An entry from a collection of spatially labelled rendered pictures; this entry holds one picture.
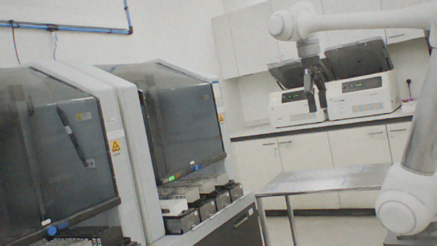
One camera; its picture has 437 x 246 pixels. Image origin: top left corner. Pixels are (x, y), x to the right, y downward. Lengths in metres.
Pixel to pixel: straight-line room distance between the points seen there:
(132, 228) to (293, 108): 2.59
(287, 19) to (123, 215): 1.01
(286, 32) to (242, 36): 3.14
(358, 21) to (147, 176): 1.08
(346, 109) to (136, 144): 2.47
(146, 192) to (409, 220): 1.07
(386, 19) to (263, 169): 3.00
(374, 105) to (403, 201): 2.58
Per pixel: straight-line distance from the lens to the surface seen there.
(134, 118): 1.90
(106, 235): 1.74
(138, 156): 1.89
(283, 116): 4.17
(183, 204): 2.04
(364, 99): 3.93
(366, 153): 3.99
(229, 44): 4.71
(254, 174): 4.42
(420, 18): 1.56
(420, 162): 1.42
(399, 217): 1.41
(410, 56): 4.48
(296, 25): 1.53
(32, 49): 3.05
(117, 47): 3.55
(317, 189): 1.99
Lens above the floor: 1.31
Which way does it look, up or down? 3 degrees down
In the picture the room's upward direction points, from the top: 11 degrees counter-clockwise
